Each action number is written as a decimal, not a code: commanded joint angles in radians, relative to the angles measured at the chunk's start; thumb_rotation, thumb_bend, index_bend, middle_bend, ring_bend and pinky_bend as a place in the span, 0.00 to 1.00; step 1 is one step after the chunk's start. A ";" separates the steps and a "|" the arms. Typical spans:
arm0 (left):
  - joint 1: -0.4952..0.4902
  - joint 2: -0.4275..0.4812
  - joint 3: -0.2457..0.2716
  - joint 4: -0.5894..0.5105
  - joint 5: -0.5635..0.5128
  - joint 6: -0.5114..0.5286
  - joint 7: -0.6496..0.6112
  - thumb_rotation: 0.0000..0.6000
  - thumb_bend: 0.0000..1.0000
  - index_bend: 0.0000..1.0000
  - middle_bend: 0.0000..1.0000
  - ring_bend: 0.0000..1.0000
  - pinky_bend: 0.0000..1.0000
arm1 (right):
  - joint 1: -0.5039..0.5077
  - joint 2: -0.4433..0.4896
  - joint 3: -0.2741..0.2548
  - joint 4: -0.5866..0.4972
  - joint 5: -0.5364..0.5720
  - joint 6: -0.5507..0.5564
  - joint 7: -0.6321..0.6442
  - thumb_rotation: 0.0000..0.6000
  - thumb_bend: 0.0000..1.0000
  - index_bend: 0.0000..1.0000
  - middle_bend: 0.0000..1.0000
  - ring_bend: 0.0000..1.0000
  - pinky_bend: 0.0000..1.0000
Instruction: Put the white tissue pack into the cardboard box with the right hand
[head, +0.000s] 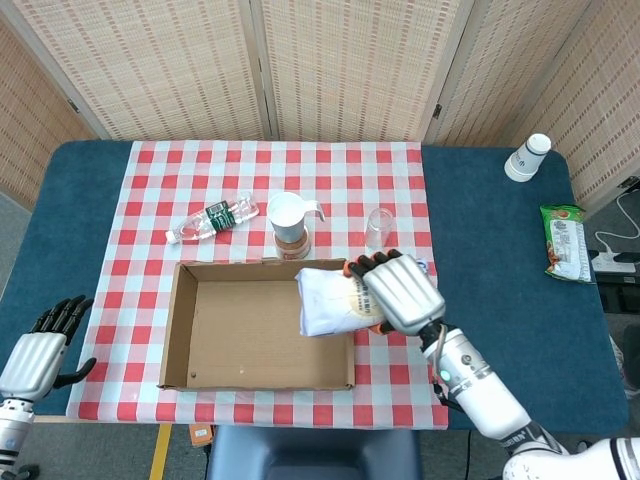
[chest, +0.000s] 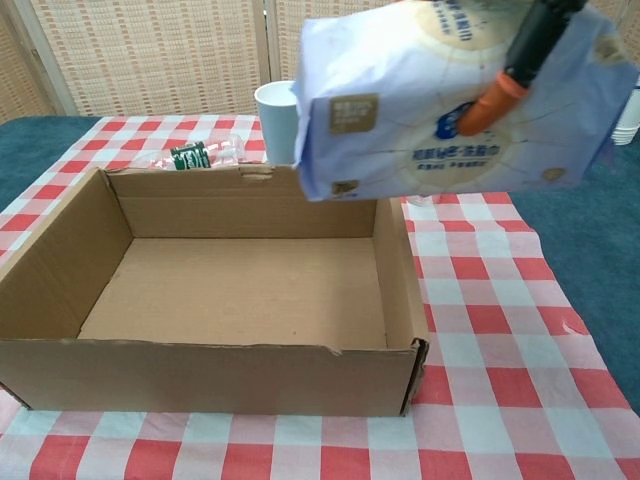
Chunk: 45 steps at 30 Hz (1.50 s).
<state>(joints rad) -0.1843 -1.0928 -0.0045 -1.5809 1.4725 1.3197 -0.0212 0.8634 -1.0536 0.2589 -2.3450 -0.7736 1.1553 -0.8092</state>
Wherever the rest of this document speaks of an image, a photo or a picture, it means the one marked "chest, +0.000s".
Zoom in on clear bottle with green label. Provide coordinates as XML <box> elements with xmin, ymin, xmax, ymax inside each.
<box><xmin>130</xmin><ymin>133</ymin><xmax>247</xmax><ymax>172</ymax></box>

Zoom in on stack of white paper cups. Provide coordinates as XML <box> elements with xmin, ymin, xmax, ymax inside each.
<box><xmin>610</xmin><ymin>85</ymin><xmax>640</xmax><ymax>147</ymax></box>

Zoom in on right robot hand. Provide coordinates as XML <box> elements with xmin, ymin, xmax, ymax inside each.
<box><xmin>456</xmin><ymin>0</ymin><xmax>591</xmax><ymax>137</ymax></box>

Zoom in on woven bamboo folding screen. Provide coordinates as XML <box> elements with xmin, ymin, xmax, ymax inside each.
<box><xmin>0</xmin><ymin>0</ymin><xmax>640</xmax><ymax>121</ymax></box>

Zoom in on blue and white tissue pack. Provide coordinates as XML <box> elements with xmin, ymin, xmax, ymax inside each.
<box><xmin>291</xmin><ymin>0</ymin><xmax>640</xmax><ymax>203</ymax></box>

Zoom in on white plastic mug with handle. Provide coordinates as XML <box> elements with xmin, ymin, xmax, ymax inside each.
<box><xmin>253</xmin><ymin>80</ymin><xmax>299</xmax><ymax>166</ymax></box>

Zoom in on teal table cover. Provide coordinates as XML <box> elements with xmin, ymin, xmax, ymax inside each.
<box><xmin>0</xmin><ymin>115</ymin><xmax>640</xmax><ymax>412</ymax></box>

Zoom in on open brown cardboard box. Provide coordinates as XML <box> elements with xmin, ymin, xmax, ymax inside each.
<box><xmin>0</xmin><ymin>163</ymin><xmax>431</xmax><ymax>417</ymax></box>

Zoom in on red and white checkered cloth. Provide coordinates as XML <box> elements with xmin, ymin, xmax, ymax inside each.
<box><xmin>0</xmin><ymin>114</ymin><xmax>640</xmax><ymax>480</ymax></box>

